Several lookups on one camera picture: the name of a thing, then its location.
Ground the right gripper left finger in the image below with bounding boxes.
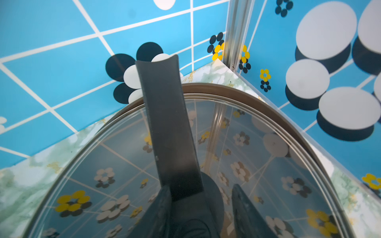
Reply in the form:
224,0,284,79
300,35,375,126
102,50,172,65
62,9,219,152
127,185,172,238

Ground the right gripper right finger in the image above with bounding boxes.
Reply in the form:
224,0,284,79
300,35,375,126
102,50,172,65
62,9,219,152
232,184,269,238

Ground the glass pot lid black handle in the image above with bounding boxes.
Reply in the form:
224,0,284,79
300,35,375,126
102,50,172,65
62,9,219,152
22,54,358,238

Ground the brown pan with cream handle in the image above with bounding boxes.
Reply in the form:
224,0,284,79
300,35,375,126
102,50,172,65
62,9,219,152
113,82,331,179

